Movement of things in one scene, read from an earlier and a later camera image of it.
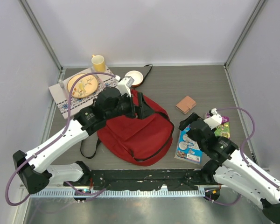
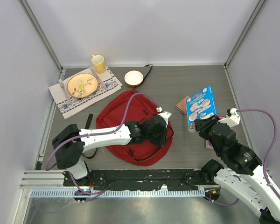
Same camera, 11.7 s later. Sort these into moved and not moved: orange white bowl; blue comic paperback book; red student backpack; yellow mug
Moved: blue comic paperback book
Not moved: yellow mug; orange white bowl; red student backpack
